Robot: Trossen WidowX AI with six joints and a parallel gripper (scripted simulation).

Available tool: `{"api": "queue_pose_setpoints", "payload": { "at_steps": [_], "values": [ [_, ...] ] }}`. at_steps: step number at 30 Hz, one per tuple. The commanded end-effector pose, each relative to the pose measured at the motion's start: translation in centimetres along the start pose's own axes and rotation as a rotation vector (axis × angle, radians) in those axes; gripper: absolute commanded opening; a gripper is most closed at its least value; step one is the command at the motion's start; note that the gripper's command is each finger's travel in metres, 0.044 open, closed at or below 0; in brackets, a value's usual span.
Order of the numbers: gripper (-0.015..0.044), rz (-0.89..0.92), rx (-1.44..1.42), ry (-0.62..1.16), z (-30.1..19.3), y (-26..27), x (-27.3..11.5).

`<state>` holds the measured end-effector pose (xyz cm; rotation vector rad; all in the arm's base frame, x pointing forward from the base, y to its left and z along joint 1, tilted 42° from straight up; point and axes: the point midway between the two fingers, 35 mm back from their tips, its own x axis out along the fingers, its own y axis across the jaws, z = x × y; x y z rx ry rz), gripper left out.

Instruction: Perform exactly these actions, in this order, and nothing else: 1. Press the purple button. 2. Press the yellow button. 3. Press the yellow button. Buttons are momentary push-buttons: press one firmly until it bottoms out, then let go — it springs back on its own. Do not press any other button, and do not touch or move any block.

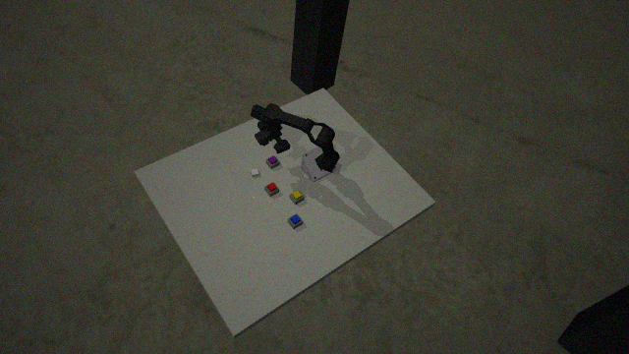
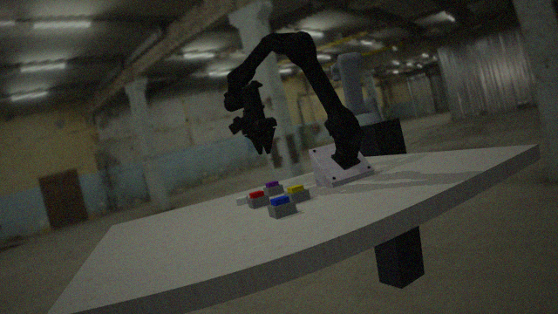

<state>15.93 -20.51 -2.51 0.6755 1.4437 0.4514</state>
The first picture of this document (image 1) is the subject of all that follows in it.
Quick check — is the red button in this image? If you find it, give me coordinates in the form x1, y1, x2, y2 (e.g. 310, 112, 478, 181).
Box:
264, 182, 279, 197

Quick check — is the purple button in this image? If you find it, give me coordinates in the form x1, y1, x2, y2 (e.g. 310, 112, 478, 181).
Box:
266, 156, 280, 169

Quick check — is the yellow button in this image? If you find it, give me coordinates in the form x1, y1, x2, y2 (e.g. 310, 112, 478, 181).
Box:
290, 190, 304, 205

